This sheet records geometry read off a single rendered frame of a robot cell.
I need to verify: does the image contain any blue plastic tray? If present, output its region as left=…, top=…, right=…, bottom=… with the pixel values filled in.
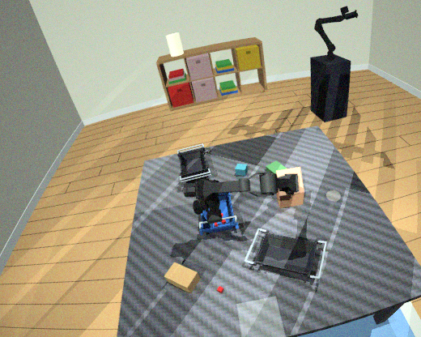
left=199, top=192, right=239, bottom=236

